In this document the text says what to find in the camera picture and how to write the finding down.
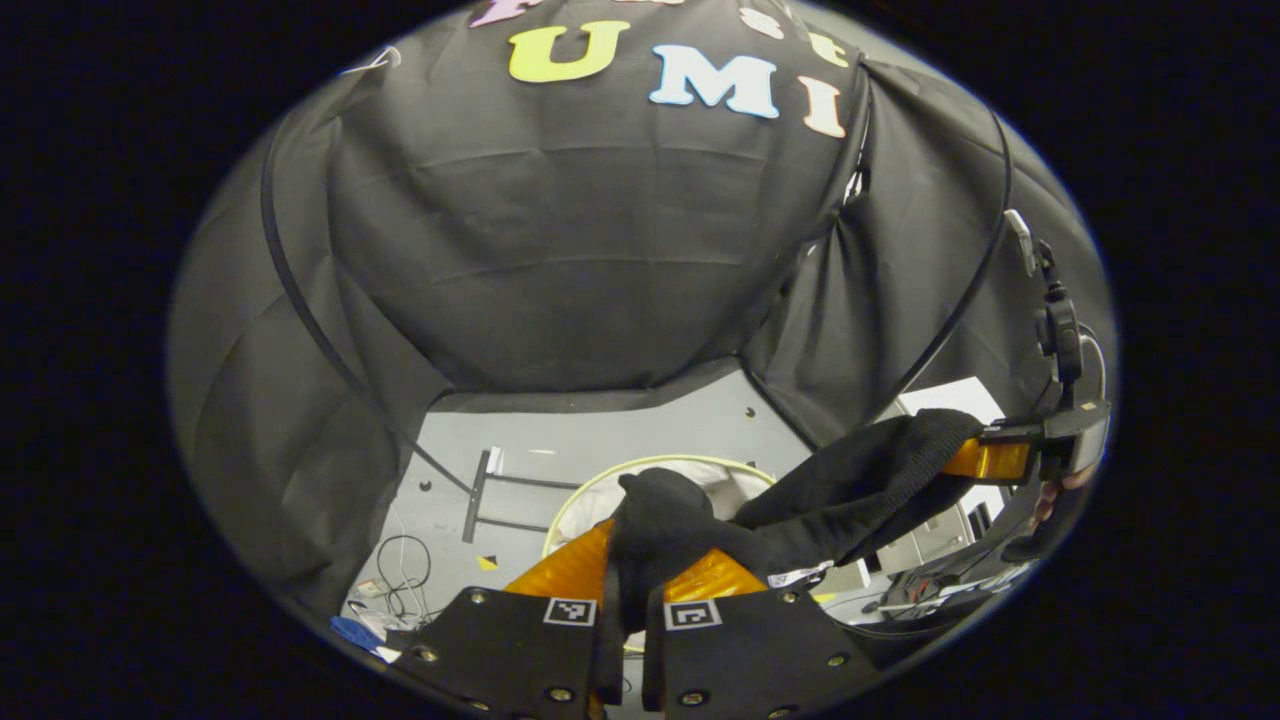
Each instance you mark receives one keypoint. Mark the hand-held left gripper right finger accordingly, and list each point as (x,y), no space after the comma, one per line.
(750,650)

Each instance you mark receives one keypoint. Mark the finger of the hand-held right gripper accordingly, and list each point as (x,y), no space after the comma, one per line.
(1000,462)
(1015,432)

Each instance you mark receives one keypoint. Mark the white laundry hamper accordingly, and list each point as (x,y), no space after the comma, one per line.
(590,500)

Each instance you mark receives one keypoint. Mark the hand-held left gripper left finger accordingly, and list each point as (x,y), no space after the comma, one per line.
(510,650)

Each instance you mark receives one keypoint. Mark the black metal clothes rack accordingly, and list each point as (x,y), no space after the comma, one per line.
(477,495)

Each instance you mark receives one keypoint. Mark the black backdrop cloth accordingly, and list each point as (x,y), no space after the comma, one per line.
(580,250)

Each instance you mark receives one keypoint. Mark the black knit sweater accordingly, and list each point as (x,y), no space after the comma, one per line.
(850,490)

